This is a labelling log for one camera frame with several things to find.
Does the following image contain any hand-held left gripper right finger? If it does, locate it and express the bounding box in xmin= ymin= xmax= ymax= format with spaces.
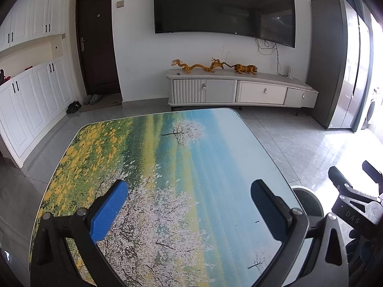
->
xmin=251 ymin=179 xmax=349 ymax=287

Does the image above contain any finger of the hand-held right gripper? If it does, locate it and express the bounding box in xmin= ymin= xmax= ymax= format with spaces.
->
xmin=328 ymin=166 xmax=355 ymax=196
xmin=362 ymin=160 xmax=383 ymax=187

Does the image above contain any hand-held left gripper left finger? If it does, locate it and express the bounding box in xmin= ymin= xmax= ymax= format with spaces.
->
xmin=30 ymin=180 xmax=129 ymax=287

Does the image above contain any white round trash bin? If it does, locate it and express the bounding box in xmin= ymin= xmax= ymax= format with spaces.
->
xmin=291 ymin=185 xmax=325 ymax=219

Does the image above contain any white washing machine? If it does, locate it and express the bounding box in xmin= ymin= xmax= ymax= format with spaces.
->
xmin=362 ymin=88 xmax=379 ymax=129

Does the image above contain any brown doormat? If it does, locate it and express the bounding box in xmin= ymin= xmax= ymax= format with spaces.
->
xmin=78 ymin=93 xmax=123 ymax=112

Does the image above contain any grey double door refrigerator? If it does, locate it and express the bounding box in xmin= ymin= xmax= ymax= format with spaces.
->
xmin=306 ymin=0 xmax=372 ymax=132

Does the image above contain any white television cabinet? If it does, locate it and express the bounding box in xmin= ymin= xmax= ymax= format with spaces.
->
xmin=165 ymin=69 xmax=319 ymax=116

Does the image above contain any white built-in cabinet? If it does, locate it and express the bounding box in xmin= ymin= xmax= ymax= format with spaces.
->
xmin=0 ymin=0 xmax=77 ymax=169

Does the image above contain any golden tiger figurine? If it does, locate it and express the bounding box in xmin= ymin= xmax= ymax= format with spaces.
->
xmin=223 ymin=63 xmax=258 ymax=75

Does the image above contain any dark brown entrance door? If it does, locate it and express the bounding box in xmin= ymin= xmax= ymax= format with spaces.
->
xmin=75 ymin=0 xmax=122 ymax=98

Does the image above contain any golden dragon figurine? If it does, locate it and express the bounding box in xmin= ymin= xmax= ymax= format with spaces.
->
xmin=170 ymin=57 xmax=226 ymax=74

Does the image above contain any black handbag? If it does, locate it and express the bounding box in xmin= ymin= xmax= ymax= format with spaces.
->
xmin=0 ymin=69 xmax=13 ymax=86

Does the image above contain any grey blue curtain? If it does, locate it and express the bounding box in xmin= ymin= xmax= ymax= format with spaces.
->
xmin=335 ymin=0 xmax=364 ymax=20

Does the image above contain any black television cable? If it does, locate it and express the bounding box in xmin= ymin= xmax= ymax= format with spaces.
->
xmin=255 ymin=38 xmax=283 ymax=75

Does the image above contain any black wall television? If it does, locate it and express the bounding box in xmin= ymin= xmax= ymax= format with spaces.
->
xmin=153 ymin=0 xmax=297 ymax=48

